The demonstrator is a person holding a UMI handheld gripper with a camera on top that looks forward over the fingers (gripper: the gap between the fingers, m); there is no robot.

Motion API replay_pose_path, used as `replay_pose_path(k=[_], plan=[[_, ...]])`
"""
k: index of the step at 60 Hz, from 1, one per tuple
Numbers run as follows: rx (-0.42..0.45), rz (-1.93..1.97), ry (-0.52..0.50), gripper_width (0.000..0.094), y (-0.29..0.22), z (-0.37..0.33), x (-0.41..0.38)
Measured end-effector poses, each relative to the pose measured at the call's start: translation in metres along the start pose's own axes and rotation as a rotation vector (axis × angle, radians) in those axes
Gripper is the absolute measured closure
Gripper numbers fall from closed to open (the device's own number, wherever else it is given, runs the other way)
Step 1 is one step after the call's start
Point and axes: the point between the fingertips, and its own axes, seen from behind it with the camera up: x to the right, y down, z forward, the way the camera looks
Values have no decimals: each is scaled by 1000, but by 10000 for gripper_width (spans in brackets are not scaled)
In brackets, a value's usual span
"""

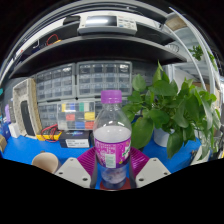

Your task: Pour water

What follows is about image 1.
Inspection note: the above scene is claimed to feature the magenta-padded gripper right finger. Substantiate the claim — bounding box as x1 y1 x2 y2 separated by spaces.
128 147 172 189

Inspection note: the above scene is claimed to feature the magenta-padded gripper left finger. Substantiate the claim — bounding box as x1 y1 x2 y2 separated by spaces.
54 147 100 190

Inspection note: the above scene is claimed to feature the clear purple-capped drink bottle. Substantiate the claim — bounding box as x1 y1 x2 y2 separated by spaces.
92 89 133 190

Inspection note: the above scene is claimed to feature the beige patterned ceramic mug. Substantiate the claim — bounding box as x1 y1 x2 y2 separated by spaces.
31 151 61 175

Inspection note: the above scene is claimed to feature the black white-labelled box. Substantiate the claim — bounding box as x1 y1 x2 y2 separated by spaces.
59 129 93 149

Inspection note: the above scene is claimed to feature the yellow multimeter with leads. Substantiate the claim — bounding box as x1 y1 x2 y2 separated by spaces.
35 123 63 143

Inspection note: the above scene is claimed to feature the clear organizer with coloured parts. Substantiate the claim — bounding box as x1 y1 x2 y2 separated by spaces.
57 100 97 131

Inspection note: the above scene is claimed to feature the green potted plant white pot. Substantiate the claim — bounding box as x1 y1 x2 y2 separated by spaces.
121 61 221 160

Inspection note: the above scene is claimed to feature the black zip case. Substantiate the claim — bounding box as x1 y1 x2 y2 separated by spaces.
20 99 36 136

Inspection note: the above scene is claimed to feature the dark workbench shelf unit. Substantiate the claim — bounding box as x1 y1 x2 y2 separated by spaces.
8 8 189 80

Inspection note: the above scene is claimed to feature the white metal shelf rack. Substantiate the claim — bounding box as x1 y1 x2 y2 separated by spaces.
164 8 224 158

